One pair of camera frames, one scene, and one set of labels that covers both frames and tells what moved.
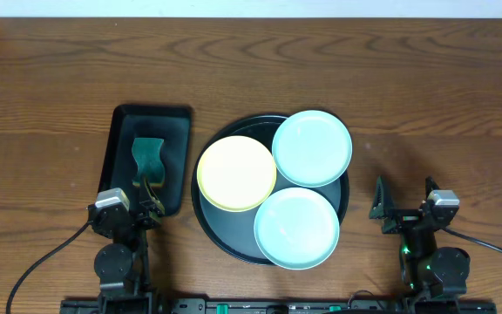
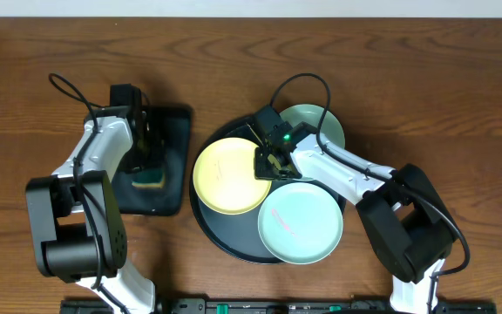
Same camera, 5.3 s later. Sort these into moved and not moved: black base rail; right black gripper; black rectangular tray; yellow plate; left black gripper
Moved: right black gripper; left black gripper
Not moved: black base rail; black rectangular tray; yellow plate
